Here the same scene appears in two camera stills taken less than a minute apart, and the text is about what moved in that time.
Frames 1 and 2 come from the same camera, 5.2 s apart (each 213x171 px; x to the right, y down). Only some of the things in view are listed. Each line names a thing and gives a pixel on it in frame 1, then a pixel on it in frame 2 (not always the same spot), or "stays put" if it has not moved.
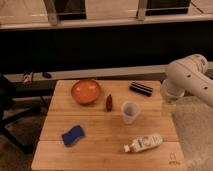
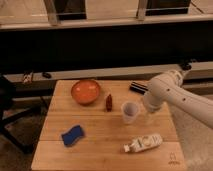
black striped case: (141, 88) stays put
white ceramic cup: (130, 110) stays put
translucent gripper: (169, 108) to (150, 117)
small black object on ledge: (46, 75) stays put
